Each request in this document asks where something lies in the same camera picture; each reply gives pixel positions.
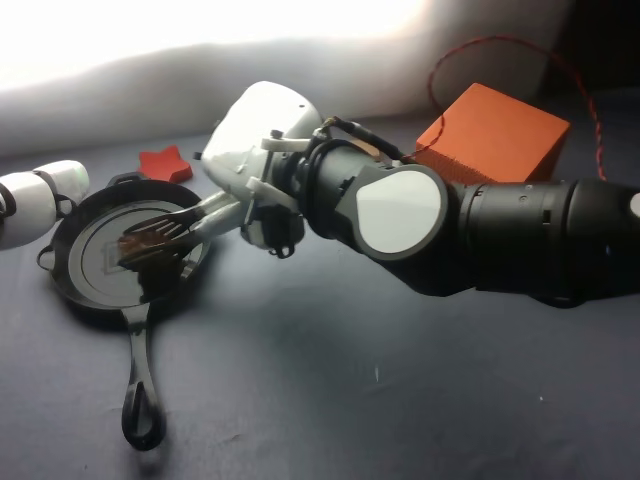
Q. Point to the grey table cloth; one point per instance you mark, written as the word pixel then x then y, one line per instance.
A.
pixel 350 400

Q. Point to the white backdrop sheet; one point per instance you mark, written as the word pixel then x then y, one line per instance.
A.
pixel 150 75

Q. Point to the red star block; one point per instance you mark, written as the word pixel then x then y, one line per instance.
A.
pixel 165 162

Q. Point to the black cast iron skillet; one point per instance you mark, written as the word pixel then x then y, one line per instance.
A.
pixel 90 280

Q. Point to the large orange cube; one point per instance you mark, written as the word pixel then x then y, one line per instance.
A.
pixel 500 135

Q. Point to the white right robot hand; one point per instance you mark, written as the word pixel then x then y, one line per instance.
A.
pixel 260 120

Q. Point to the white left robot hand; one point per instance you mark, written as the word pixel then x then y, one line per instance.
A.
pixel 30 205

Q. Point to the brown meat chunk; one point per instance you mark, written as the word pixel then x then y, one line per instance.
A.
pixel 140 247

